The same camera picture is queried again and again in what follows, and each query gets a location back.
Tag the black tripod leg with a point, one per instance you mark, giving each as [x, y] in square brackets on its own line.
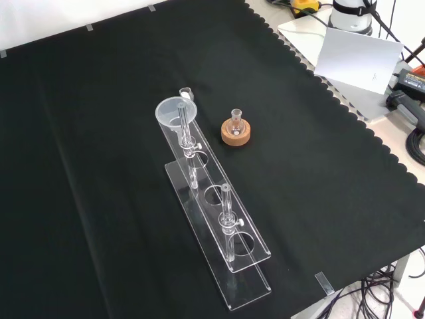
[415, 53]

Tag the yellow stop button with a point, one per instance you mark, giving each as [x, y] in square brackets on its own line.
[307, 5]

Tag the grey and black tool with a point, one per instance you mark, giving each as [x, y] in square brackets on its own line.
[406, 108]

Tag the pale board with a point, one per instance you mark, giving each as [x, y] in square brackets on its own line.
[299, 30]

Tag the black power adapter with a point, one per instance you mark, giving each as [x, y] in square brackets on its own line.
[411, 81]

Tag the small glass weighing funnel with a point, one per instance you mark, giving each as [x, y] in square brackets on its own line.
[186, 91]

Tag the round-bottom glass flask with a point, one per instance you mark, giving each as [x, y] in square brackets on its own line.
[236, 125]

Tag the clear acrylic funnel stand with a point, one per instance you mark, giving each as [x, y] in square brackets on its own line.
[244, 294]

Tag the white folded card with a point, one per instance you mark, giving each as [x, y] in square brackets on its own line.
[358, 60]

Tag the black bench cloth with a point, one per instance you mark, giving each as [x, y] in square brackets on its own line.
[99, 186]

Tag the clear plastic funnel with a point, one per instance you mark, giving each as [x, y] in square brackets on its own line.
[168, 112]

